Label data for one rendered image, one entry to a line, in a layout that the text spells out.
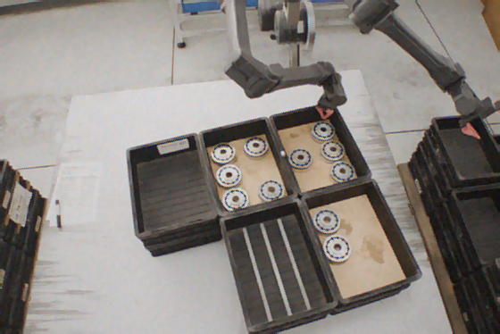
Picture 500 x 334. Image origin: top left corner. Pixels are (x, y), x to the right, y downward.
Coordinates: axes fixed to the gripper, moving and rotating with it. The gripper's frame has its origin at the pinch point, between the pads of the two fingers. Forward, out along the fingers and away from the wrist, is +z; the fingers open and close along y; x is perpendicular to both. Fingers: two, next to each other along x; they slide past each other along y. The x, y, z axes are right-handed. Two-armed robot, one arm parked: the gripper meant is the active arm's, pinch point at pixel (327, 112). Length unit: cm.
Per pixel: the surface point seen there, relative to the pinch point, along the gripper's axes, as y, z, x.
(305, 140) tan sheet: -7.2, 14.3, 4.8
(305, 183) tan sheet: -26.4, 14.1, -4.7
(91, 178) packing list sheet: -66, 26, 84
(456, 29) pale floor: 241, 100, -42
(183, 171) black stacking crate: -46, 14, 42
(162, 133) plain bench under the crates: -28, 27, 71
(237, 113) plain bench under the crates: 0, 27, 45
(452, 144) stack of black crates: 56, 49, -59
